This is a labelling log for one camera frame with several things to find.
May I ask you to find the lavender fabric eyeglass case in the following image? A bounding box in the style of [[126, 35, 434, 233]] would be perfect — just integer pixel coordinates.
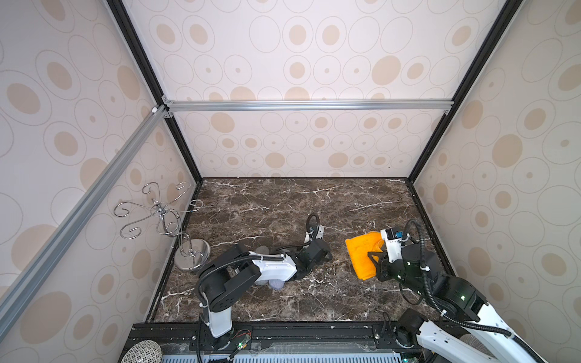
[[269, 279, 285, 290]]

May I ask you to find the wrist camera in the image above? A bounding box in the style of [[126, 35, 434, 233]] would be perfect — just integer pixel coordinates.
[[304, 225, 325, 243], [381, 228, 405, 263]]

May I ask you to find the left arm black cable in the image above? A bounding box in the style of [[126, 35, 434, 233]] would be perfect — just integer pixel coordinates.
[[194, 212, 322, 309]]

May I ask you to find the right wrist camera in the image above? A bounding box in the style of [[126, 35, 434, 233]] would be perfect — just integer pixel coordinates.
[[381, 228, 405, 263]]

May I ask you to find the silver horizontal frame bar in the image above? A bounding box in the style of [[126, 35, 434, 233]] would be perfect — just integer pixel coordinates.
[[166, 98, 454, 113]]

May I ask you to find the silver diagonal frame bar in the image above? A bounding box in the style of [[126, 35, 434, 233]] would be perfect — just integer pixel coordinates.
[[1, 104, 168, 339]]

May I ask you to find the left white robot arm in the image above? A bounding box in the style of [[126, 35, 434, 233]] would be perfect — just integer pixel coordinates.
[[195, 238, 333, 338]]

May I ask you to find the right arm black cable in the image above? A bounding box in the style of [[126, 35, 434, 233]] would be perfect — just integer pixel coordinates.
[[402, 219, 548, 363]]

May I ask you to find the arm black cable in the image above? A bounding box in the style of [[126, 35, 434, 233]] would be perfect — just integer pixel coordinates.
[[402, 219, 548, 363], [194, 212, 322, 309]]

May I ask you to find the dark grey eyeglass case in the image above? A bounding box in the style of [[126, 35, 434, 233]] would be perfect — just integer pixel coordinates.
[[254, 246, 270, 255]]

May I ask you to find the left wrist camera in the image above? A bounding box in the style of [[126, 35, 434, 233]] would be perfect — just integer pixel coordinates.
[[304, 225, 325, 243]]

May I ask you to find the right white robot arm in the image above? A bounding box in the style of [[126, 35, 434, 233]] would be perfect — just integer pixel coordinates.
[[366, 244, 543, 362]]

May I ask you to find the round patterned disc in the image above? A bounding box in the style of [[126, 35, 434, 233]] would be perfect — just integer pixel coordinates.
[[121, 340, 163, 363]]

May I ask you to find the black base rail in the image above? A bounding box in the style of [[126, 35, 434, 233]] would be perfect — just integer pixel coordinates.
[[122, 321, 442, 362]]

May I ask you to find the chrome wire cup stand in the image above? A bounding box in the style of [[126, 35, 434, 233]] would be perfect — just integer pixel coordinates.
[[113, 181, 211, 272]]

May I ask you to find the orange microfiber cloth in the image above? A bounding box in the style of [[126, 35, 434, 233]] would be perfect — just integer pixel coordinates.
[[346, 231, 384, 281]]

